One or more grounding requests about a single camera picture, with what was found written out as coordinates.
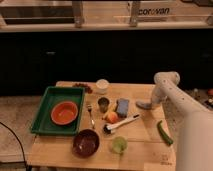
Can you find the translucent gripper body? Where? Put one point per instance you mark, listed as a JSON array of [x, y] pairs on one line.
[[155, 105]]

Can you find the grey blue towel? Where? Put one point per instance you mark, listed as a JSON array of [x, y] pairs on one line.
[[143, 105]]

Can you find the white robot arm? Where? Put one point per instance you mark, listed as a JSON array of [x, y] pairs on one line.
[[195, 142]]

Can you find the purple bowl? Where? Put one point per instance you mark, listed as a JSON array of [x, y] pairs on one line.
[[85, 143]]

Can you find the orange bowl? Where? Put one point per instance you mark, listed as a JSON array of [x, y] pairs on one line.
[[64, 113]]

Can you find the blue sponge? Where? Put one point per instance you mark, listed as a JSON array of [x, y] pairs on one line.
[[122, 107]]

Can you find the peach apple fruit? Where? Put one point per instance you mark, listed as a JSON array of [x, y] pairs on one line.
[[111, 117]]

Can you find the dark metal cup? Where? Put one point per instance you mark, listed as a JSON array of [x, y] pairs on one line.
[[103, 103]]

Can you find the green plastic cup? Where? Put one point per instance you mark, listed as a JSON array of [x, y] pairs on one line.
[[119, 144]]

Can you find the white cup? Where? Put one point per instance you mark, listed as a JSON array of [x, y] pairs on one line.
[[102, 86]]

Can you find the silver fork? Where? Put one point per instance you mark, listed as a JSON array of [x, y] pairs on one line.
[[89, 108]]

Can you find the red grape bunch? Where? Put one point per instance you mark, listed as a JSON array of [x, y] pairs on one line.
[[87, 88]]

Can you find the green plastic tray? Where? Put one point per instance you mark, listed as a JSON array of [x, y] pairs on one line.
[[43, 124]]

